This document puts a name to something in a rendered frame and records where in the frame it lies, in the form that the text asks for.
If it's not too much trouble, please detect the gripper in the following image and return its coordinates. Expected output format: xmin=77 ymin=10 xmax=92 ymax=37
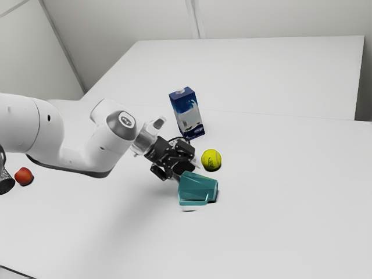
xmin=144 ymin=135 xmax=196 ymax=183

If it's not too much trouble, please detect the black mesh pen holder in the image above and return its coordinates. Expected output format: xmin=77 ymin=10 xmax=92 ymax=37
xmin=0 ymin=144 xmax=16 ymax=195

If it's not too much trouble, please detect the blue and white carton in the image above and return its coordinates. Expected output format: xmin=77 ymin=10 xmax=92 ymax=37
xmin=169 ymin=86 xmax=206 ymax=141

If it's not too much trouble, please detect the teal faceted mug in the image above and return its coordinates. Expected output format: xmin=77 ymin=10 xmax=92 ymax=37
xmin=177 ymin=170 xmax=219 ymax=206

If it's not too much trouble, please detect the red apple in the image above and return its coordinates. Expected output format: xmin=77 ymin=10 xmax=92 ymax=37
xmin=14 ymin=167 xmax=34 ymax=187

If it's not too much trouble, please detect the yellow tennis ball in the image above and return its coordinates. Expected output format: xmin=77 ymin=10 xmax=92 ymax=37
xmin=201 ymin=149 xmax=223 ymax=171

